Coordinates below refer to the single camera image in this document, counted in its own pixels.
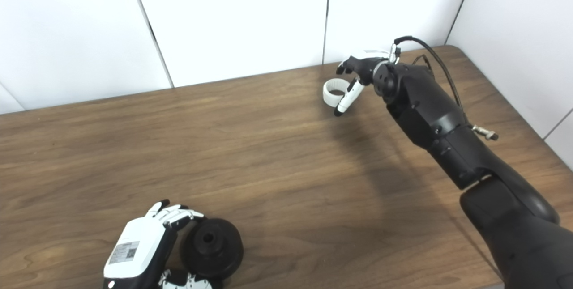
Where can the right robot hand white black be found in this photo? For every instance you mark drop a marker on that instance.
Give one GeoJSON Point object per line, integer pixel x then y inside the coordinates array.
{"type": "Point", "coordinates": [362, 67]}

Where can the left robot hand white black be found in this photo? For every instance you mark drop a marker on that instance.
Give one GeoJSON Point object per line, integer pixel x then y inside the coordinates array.
{"type": "Point", "coordinates": [134, 253]}

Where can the round black plastic part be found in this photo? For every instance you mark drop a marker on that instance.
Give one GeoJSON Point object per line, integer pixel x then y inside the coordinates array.
{"type": "Point", "coordinates": [210, 248]}

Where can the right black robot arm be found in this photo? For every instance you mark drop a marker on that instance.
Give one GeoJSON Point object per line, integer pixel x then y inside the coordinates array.
{"type": "Point", "coordinates": [447, 128]}

